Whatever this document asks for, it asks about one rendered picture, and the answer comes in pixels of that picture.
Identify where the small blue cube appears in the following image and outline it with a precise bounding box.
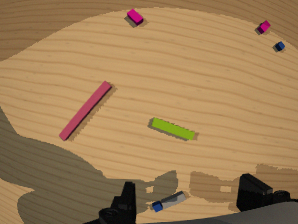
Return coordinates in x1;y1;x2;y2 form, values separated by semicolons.
152;201;163;212
275;41;285;51

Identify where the pink rod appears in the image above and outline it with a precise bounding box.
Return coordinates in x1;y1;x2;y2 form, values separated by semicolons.
59;81;112;141

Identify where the lime green rod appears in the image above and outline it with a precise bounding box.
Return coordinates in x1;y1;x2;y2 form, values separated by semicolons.
152;117;195;140

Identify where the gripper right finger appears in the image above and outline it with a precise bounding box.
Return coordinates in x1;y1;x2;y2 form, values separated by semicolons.
236;173;298;212

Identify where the grey rod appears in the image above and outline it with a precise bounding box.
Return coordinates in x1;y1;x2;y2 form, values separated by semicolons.
161;191;186;209

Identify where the magenta rectangular block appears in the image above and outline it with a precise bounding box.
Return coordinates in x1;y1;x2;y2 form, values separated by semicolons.
127;9;143;26
257;20;271;34

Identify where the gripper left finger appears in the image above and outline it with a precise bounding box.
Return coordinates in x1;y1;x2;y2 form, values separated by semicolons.
83;181;136;224

